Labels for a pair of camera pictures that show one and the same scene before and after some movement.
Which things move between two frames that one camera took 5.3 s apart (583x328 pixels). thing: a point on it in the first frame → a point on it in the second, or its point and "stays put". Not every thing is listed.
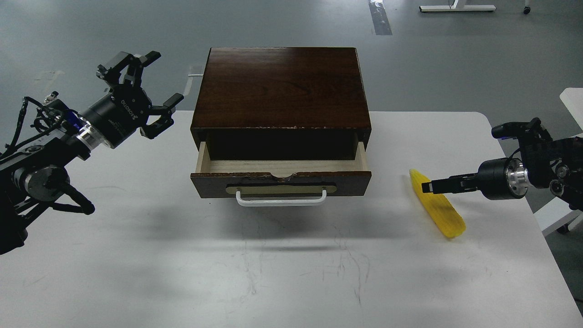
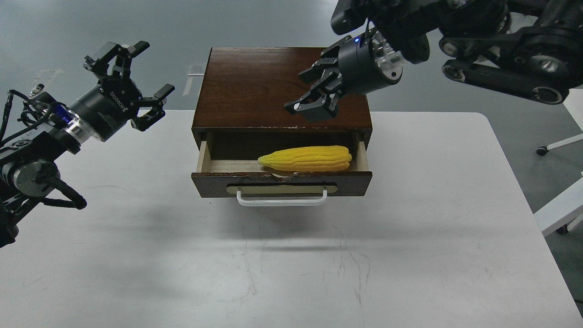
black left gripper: x=124 y=110 → x=114 y=102
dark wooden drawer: x=278 y=178 stays put
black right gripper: x=498 y=179 → x=365 y=64
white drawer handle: x=269 y=202 stays put
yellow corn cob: x=447 y=217 → x=319 y=158
